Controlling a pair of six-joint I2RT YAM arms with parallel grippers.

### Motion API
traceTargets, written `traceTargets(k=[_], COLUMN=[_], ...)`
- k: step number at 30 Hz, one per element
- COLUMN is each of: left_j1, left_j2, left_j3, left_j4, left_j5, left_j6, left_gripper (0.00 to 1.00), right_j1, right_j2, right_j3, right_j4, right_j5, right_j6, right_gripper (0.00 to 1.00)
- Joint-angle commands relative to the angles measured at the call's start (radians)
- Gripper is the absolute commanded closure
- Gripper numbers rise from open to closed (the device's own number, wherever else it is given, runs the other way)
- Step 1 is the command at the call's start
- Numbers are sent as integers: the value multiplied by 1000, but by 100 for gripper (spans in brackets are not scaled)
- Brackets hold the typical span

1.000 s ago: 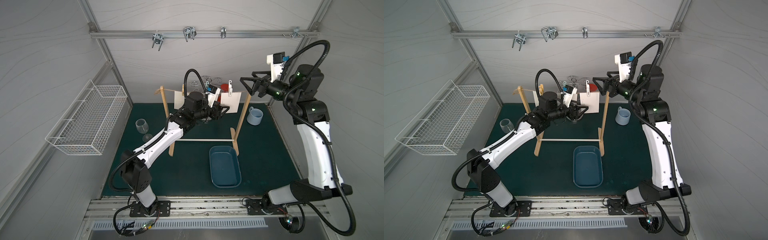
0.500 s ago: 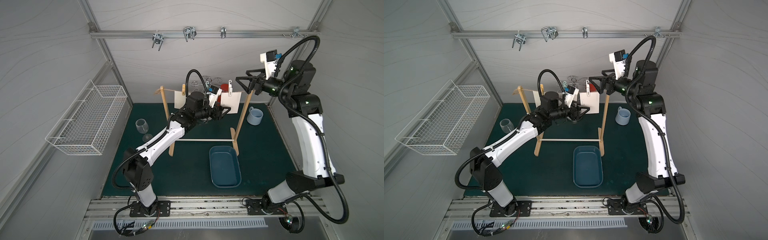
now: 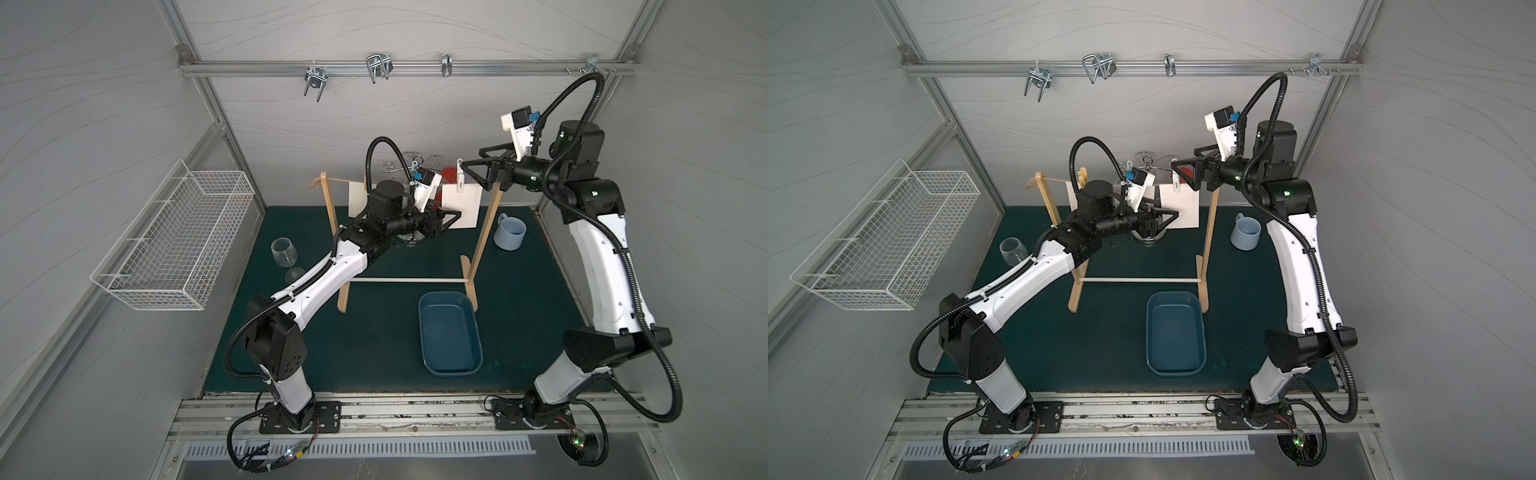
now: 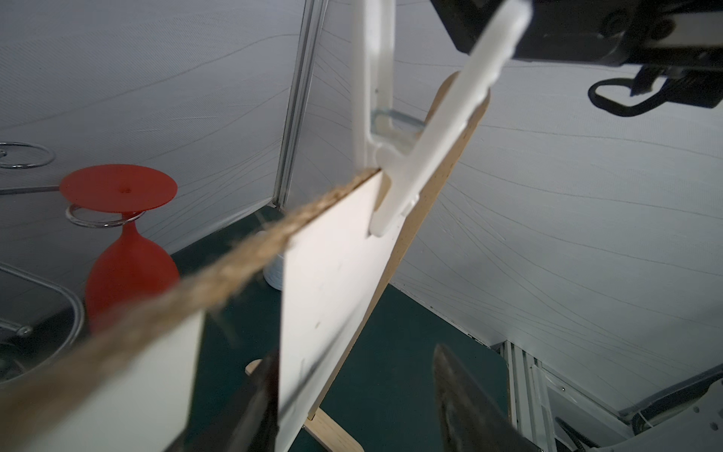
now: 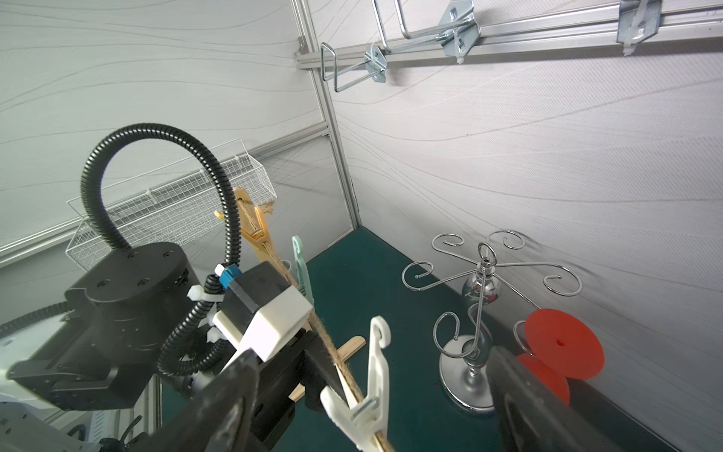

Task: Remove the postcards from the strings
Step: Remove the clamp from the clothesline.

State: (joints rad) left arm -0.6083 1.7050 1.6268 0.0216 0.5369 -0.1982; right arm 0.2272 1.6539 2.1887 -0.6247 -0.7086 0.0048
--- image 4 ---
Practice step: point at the chrome glass holder stand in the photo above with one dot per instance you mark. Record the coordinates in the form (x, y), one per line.
(77, 306)

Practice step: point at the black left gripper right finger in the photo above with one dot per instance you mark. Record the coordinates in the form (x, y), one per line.
(470, 420)

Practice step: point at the red plastic goblet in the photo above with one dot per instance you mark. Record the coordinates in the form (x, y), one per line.
(133, 267)

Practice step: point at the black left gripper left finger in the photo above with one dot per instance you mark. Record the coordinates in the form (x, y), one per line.
(250, 422)

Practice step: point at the white postcard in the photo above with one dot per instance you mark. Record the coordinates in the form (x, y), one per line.
(146, 408)
(327, 305)

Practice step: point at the white clothespin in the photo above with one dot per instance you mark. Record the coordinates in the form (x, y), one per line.
(419, 71)

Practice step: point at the light blue mug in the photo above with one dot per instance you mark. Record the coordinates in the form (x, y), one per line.
(273, 272)

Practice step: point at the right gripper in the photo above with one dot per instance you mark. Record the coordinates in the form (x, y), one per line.
(603, 33)

